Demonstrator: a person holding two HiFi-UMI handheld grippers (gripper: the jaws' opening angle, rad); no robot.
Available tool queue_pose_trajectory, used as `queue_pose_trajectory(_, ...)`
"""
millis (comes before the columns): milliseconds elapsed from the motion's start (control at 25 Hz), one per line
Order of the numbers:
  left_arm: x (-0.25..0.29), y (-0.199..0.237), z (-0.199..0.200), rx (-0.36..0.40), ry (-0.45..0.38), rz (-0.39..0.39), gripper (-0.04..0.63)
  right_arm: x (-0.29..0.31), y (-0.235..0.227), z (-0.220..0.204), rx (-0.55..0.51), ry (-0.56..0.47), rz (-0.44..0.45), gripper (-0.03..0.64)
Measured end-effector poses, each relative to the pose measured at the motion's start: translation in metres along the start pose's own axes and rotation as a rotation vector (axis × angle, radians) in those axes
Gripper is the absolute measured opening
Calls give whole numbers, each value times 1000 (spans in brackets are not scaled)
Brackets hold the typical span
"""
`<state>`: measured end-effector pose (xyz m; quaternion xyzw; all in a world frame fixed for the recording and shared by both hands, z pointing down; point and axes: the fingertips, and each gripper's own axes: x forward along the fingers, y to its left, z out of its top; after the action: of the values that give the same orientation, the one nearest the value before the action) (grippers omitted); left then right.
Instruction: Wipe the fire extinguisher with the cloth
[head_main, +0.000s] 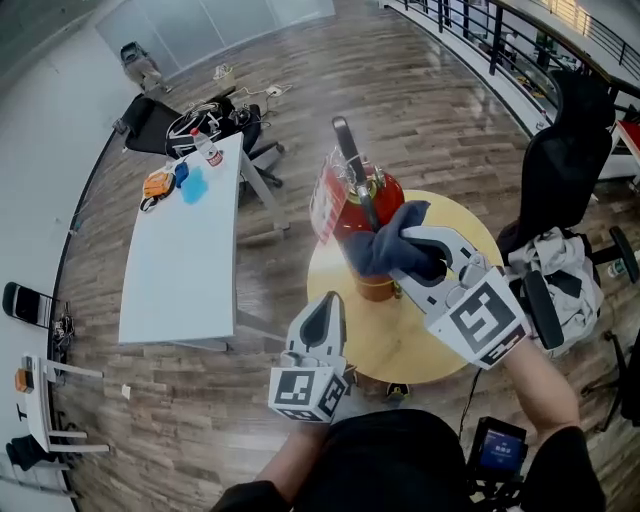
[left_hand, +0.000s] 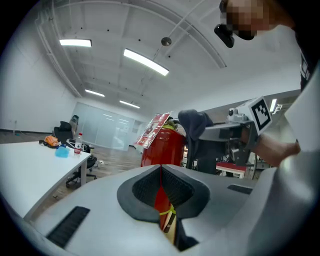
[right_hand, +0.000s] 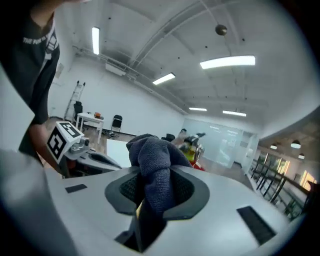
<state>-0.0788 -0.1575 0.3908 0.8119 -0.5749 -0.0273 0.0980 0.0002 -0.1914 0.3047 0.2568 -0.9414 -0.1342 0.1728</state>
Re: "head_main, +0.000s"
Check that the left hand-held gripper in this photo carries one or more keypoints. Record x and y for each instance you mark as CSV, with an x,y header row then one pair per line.
x,y
300,390

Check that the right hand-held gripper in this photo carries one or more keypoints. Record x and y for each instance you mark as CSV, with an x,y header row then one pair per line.
x,y
480,320

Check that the dark blue cloth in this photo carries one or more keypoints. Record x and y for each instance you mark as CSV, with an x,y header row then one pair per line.
x,y
380,250

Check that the red fire extinguisher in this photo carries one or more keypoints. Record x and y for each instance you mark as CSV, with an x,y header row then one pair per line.
x,y
387,197

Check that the person's left forearm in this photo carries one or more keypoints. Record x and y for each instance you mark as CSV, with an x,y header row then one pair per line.
x,y
290,460

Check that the person's right forearm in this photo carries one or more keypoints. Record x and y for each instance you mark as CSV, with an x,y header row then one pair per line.
x,y
540,390

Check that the person's left shoe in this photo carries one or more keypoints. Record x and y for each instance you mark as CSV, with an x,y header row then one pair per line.
x,y
352,376

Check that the person's shoe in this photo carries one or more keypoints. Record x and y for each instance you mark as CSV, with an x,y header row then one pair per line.
x,y
352,376
397,392

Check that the round yellow wooden table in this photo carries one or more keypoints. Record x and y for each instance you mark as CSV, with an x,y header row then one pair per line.
x,y
415,345

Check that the person's right shoe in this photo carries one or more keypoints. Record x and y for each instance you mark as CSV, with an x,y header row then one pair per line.
x,y
397,392

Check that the grey clothing pile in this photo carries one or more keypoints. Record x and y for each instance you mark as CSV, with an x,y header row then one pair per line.
x,y
555,255

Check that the person's black shirt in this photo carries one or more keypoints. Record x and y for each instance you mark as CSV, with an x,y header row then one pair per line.
x,y
390,465

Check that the white desk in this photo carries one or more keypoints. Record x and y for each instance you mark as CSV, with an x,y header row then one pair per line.
x,y
180,280

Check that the black mesh office chair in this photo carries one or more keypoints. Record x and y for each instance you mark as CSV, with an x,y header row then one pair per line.
x,y
565,170

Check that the green label plastic bottle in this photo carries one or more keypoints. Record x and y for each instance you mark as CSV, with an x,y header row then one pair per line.
x,y
617,269

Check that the black chest-mounted screen device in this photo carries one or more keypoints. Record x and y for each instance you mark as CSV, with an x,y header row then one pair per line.
x,y
500,447

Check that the light blue cloth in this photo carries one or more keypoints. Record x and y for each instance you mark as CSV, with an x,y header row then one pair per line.
x,y
194,187

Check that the white paper sheet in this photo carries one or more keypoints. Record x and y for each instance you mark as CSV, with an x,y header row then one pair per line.
x,y
126,391

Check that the dark blue pouch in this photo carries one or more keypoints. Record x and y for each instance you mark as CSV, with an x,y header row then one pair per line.
x,y
180,173

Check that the red label water bottle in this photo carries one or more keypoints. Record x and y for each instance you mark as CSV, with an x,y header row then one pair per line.
x,y
207,149

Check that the orange pouch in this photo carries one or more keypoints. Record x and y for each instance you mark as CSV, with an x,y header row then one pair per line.
x,y
157,185

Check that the red top white table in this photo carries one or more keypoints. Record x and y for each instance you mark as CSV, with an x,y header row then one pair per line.
x,y
630,137

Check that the black metal railing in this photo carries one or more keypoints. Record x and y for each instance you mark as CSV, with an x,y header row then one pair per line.
x,y
497,40

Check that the black white backpack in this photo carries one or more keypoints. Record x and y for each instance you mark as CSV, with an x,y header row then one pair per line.
x,y
195,127

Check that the white power strip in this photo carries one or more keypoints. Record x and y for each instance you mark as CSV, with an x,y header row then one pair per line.
x,y
273,90

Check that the small beige basket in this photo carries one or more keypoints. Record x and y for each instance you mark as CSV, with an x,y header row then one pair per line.
x,y
226,77

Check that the small white table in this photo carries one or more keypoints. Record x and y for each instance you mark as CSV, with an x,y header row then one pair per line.
x,y
42,405

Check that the orange box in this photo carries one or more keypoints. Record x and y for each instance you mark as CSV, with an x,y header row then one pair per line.
x,y
24,380

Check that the black garment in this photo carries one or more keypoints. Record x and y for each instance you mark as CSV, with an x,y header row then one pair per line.
x,y
27,452

